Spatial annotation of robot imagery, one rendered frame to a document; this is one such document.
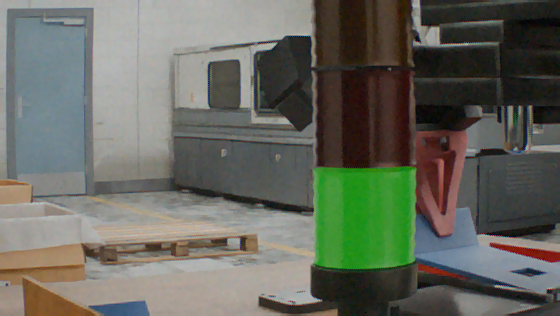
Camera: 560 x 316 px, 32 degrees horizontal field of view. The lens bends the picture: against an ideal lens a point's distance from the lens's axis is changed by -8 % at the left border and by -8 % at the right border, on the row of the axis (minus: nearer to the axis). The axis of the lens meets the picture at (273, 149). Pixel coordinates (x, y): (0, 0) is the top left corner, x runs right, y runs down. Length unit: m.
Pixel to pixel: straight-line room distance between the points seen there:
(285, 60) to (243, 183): 9.96
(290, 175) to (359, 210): 9.46
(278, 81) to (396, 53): 0.36
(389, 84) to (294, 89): 0.35
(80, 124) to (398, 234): 11.53
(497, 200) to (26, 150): 5.96
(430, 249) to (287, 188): 9.15
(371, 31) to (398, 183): 0.05
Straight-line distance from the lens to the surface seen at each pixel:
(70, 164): 11.85
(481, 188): 7.58
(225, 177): 11.01
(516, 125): 0.59
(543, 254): 0.99
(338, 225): 0.36
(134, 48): 12.14
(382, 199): 0.36
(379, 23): 0.35
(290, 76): 0.70
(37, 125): 11.71
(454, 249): 0.74
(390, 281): 0.36
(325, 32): 0.36
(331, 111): 0.36
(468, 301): 0.62
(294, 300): 1.02
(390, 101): 0.36
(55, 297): 0.74
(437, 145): 0.75
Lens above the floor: 1.11
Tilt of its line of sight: 3 degrees down
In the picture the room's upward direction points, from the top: 1 degrees counter-clockwise
